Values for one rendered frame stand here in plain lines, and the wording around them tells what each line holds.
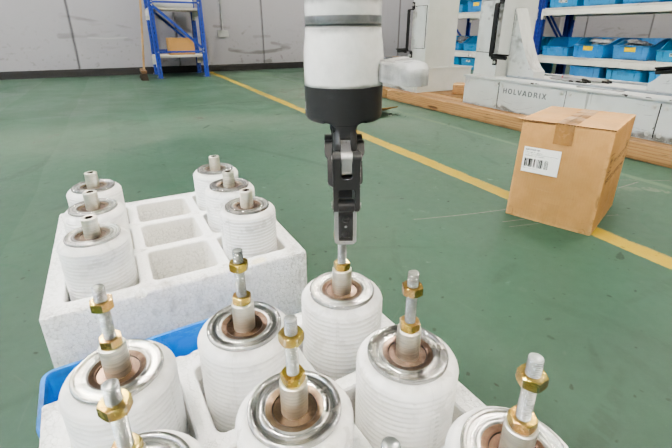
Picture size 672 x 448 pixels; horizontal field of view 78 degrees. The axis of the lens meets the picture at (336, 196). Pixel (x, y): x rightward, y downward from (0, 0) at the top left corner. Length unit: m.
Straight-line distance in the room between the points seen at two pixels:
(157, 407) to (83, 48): 6.01
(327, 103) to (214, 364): 0.27
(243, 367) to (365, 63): 0.30
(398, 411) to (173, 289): 0.40
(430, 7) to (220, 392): 3.23
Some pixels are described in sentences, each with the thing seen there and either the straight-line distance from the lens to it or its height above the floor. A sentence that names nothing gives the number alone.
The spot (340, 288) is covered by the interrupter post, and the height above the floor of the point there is 0.26.
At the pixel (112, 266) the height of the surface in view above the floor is 0.22.
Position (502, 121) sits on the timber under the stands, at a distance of 2.70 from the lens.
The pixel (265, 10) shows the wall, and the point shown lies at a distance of 6.63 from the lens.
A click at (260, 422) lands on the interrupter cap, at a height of 0.25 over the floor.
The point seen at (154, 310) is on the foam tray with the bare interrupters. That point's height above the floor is 0.15.
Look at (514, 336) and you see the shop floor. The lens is 0.89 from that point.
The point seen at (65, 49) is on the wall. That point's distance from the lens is 6.33.
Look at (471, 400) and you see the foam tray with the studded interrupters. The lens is 0.50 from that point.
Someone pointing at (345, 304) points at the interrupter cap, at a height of 0.25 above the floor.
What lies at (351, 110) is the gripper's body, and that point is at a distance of 0.38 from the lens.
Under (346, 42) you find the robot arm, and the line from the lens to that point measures 0.37.
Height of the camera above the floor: 0.53
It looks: 22 degrees down
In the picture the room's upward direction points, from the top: straight up
